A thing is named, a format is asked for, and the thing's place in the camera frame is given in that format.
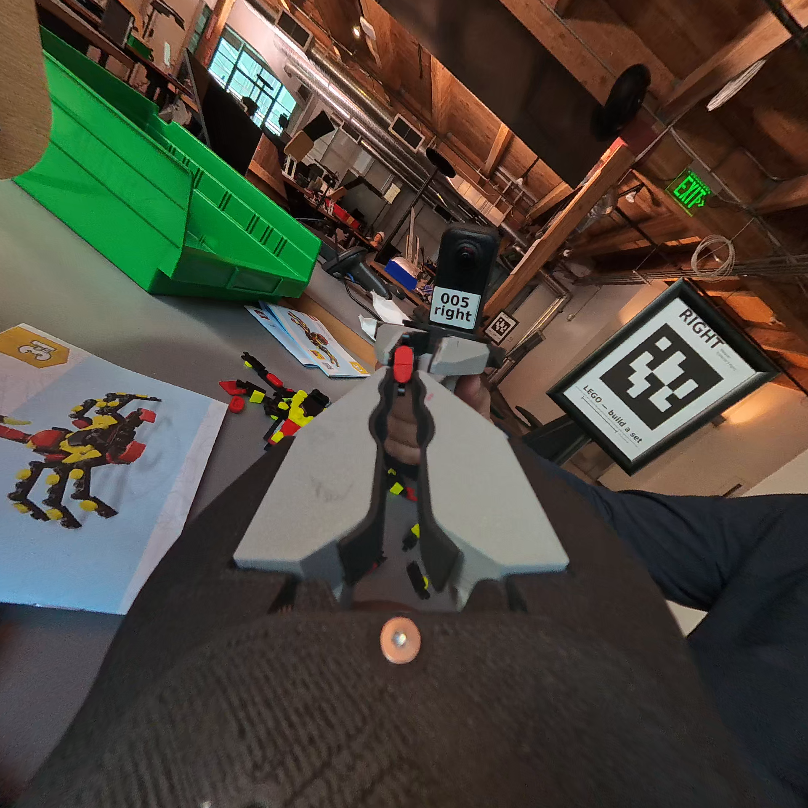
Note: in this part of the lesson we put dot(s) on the pile of lego pieces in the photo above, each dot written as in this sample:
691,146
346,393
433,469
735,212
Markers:
265,375

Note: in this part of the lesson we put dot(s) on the small marker sign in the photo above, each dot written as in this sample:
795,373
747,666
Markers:
501,326

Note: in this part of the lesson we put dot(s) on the framed marker sign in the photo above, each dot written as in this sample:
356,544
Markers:
663,379

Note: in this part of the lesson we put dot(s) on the white pendant lamp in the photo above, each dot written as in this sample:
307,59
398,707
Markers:
735,86

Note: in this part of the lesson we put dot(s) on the person's right hand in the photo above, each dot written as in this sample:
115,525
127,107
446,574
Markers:
404,436

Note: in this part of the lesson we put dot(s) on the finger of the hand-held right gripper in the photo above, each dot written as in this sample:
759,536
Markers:
394,338
465,356

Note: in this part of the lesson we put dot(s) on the green plastic bin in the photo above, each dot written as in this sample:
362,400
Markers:
164,202

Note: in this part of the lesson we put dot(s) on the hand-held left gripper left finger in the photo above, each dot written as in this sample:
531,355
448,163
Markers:
316,505

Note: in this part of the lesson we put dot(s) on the person's right forearm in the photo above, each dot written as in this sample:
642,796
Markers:
707,556

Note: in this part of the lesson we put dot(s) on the black barcode scanner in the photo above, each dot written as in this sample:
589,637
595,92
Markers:
356,272

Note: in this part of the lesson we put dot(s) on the closed instruction booklet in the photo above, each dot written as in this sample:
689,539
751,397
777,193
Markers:
309,338

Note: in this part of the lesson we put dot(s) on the small black red lego subassembly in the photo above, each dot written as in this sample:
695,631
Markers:
404,364

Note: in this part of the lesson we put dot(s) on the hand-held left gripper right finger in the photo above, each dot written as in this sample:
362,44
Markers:
486,505

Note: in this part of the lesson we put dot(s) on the red yellow black lego model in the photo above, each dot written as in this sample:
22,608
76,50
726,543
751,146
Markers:
301,410

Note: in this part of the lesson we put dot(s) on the green exit sign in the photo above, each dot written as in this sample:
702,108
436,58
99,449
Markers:
688,191

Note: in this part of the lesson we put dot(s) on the open spider instruction booklet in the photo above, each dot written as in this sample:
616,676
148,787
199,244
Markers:
114,505

